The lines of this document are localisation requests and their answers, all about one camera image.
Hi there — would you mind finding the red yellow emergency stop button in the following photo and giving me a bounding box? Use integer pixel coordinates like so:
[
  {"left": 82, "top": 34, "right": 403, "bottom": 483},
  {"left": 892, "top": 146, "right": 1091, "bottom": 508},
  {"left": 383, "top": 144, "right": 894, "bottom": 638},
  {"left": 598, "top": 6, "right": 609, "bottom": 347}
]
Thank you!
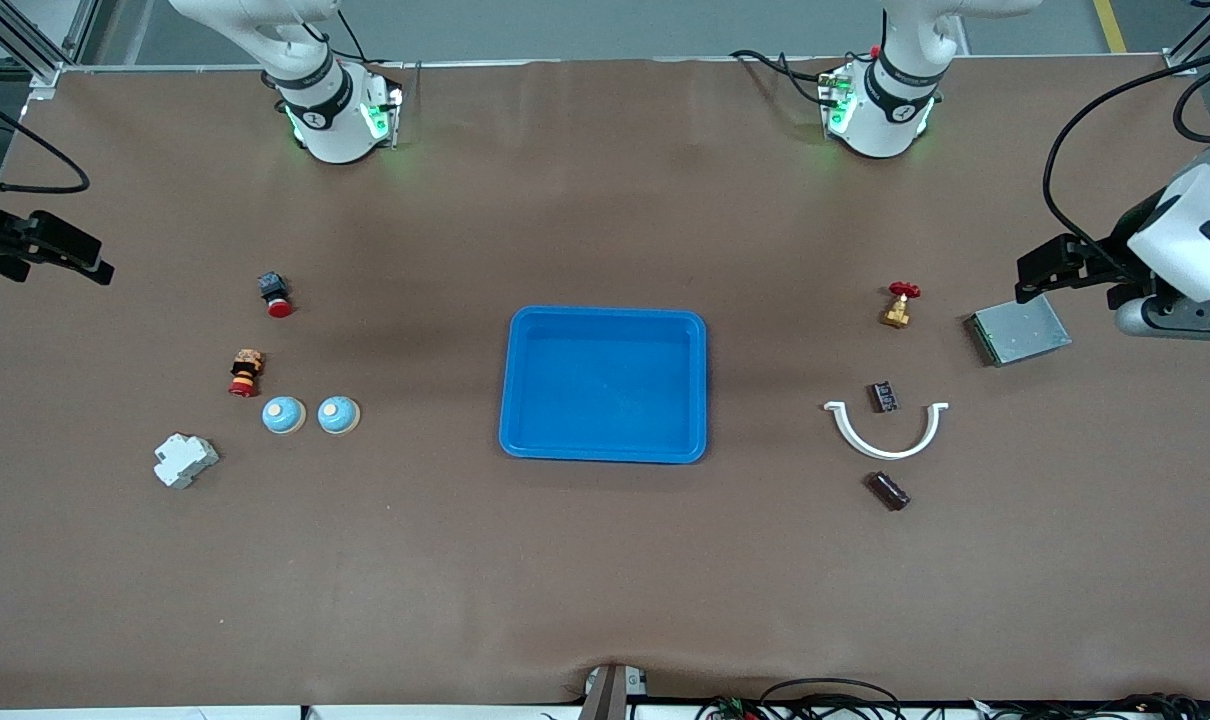
[{"left": 228, "top": 348, "right": 266, "bottom": 399}]

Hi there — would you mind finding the black cable bundle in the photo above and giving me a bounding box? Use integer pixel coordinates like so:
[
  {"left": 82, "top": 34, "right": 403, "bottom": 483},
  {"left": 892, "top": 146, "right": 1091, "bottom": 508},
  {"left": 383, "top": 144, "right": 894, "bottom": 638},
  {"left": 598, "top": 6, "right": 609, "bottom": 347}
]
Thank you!
[{"left": 695, "top": 678, "right": 1210, "bottom": 720}]

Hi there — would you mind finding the grey camera stand post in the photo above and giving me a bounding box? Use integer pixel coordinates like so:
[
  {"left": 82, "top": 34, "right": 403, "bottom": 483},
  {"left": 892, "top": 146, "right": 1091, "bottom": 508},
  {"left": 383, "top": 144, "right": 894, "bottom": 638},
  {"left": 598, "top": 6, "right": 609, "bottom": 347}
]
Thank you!
[{"left": 583, "top": 663, "right": 649, "bottom": 720}]

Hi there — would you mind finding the brass valve red handle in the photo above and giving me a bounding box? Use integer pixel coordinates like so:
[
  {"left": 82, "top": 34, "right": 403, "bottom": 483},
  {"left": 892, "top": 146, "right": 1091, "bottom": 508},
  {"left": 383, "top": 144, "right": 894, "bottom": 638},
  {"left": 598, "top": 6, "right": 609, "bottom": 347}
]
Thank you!
[{"left": 879, "top": 281, "right": 922, "bottom": 330}]

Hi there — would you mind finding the blue plastic tray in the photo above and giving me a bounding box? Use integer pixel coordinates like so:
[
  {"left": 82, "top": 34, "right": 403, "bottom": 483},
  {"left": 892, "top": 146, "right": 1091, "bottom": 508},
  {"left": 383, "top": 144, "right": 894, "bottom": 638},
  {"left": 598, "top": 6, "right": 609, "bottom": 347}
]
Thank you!
[{"left": 498, "top": 306, "right": 708, "bottom": 465}]

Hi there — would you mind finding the black base cable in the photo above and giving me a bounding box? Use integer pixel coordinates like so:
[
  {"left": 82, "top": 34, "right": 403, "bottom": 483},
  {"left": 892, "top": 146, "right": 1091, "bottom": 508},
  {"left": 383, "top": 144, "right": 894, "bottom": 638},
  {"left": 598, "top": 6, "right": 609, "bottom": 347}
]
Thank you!
[{"left": 730, "top": 48, "right": 836, "bottom": 109}]

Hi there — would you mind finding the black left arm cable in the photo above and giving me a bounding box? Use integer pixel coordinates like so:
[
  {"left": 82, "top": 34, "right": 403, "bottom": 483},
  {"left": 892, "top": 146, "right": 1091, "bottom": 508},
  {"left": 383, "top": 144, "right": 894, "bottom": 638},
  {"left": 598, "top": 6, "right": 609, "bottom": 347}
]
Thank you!
[{"left": 1042, "top": 50, "right": 1210, "bottom": 276}]

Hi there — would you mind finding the grey metal box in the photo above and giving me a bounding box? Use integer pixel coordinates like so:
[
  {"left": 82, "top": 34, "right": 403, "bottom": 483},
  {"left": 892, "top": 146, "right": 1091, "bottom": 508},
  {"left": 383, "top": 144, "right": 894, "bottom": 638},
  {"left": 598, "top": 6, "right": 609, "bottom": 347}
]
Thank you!
[{"left": 965, "top": 292, "right": 1073, "bottom": 368}]

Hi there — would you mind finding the white circuit breaker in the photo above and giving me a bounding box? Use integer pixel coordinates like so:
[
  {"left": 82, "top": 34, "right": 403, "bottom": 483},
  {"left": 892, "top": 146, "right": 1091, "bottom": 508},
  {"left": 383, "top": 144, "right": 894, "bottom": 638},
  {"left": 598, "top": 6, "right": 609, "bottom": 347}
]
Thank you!
[{"left": 153, "top": 432, "right": 220, "bottom": 490}]

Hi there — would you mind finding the white half ring clamp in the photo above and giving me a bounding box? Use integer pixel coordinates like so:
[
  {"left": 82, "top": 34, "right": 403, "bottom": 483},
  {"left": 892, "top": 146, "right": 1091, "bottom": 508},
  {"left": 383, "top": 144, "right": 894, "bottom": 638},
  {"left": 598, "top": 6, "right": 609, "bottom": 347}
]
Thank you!
[{"left": 823, "top": 400, "right": 951, "bottom": 461}]

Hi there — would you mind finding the aluminium frame profile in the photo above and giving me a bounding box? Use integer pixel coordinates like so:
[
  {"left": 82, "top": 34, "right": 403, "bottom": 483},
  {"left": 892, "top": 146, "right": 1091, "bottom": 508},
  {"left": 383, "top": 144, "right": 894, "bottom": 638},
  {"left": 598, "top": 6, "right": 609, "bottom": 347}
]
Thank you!
[
  {"left": 1163, "top": 0, "right": 1210, "bottom": 77},
  {"left": 0, "top": 0, "right": 101, "bottom": 101}
]

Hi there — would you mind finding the blue call bell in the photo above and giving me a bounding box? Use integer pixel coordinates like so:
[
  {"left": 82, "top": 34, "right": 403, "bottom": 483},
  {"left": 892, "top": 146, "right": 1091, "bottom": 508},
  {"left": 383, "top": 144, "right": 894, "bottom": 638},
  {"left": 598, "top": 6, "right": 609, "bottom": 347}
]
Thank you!
[
  {"left": 262, "top": 396, "right": 307, "bottom": 437},
  {"left": 317, "top": 396, "right": 362, "bottom": 437}
]

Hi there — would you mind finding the brown table mat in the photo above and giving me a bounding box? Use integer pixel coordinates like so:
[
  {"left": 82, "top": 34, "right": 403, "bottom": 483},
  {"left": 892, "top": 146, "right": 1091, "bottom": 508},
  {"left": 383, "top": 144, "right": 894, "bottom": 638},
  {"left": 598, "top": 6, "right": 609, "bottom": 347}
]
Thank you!
[{"left": 0, "top": 55, "right": 1210, "bottom": 707}]

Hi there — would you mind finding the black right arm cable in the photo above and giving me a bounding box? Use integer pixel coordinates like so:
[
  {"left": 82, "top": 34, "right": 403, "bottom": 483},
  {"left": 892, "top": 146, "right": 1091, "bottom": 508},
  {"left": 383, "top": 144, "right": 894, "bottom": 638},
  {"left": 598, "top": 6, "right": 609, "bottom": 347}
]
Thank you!
[{"left": 0, "top": 88, "right": 92, "bottom": 193}]

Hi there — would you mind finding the red push button black base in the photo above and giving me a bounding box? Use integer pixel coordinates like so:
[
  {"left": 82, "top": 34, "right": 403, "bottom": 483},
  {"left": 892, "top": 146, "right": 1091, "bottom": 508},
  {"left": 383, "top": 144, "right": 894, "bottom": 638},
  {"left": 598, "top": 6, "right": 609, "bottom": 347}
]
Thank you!
[{"left": 257, "top": 271, "right": 295, "bottom": 319}]

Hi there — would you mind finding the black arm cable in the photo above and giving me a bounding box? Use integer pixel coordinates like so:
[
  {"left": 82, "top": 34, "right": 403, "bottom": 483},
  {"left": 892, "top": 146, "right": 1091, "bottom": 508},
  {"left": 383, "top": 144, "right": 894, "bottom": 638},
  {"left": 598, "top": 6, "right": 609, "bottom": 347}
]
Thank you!
[
  {"left": 1042, "top": 50, "right": 1210, "bottom": 276},
  {"left": 0, "top": 88, "right": 92, "bottom": 193}
]

